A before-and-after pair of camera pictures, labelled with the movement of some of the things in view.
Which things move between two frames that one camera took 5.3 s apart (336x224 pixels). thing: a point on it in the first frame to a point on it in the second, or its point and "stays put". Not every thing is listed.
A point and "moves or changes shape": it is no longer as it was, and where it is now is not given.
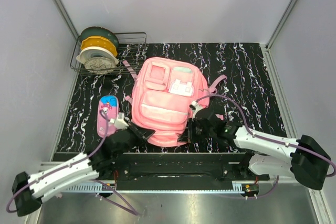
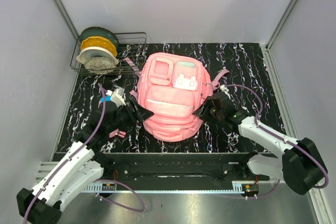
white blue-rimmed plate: (96, 51) stays put
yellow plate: (96, 41) stays put
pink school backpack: (165, 93) moves or changes shape
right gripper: (188, 137) to (203, 110)
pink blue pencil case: (107, 109) stays put
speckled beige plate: (100, 65) stays put
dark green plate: (100, 31) stays put
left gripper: (141, 134) to (144, 113)
